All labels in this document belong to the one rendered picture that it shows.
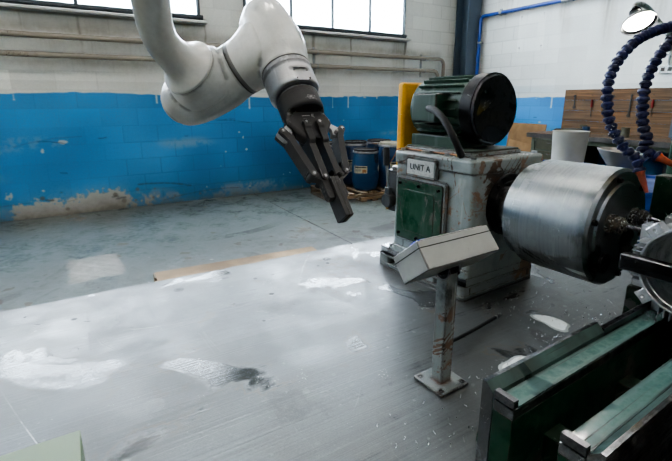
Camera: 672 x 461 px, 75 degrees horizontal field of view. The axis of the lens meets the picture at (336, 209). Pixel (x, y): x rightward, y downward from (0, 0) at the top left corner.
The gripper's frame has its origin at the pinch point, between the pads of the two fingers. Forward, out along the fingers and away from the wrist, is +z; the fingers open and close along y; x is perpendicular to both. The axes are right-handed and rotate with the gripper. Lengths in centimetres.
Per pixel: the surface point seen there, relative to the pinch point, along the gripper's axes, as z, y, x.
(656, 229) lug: 22, 49, -16
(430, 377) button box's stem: 30.9, 15.4, 16.0
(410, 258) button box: 12.3, 8.3, -0.6
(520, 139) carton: -188, 568, 299
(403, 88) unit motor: -43, 54, 23
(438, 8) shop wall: -441, 533, 285
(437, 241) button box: 11.4, 12.5, -3.4
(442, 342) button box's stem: 26.0, 15.5, 9.0
